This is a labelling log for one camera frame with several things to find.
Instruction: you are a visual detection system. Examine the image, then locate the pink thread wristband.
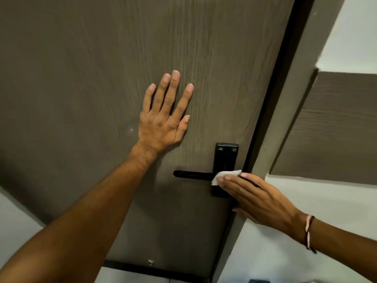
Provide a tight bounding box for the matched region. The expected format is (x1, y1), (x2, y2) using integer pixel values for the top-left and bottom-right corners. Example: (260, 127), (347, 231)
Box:
(304, 215), (318, 255)

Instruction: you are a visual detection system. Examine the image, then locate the black door handle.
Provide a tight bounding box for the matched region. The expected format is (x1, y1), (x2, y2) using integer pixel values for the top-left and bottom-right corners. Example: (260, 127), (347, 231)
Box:
(173, 142), (239, 198)

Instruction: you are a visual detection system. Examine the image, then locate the brown wooden wall panel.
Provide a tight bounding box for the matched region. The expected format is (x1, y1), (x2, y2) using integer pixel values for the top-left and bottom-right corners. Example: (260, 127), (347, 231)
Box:
(269, 68), (377, 186)

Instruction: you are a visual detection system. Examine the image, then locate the grey door frame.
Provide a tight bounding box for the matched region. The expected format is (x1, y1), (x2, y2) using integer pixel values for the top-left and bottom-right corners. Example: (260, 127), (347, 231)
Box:
(210, 0), (346, 283)

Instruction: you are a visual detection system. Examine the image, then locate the person's right hand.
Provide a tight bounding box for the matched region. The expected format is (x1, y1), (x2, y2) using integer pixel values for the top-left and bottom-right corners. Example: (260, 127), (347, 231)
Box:
(216, 173), (308, 241)

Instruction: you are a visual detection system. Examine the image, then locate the person's left forearm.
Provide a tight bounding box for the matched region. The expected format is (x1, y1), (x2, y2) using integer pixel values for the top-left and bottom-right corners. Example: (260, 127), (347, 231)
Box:
(0, 142), (162, 283)

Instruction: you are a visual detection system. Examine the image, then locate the person's right forearm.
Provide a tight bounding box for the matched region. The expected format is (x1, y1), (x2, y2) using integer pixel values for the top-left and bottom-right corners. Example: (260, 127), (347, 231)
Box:
(303, 213), (377, 282)

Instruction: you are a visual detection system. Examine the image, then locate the white tissue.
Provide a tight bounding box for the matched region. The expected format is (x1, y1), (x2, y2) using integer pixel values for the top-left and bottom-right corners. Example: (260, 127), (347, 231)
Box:
(211, 170), (242, 186)

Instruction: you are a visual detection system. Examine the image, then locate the brown wooden door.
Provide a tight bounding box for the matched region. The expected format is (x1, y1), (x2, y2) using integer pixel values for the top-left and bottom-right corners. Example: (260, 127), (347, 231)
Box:
(0, 0), (296, 283)

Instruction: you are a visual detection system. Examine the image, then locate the person's left hand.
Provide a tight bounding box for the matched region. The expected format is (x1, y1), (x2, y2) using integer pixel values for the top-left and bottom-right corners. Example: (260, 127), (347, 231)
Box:
(137, 70), (194, 153)

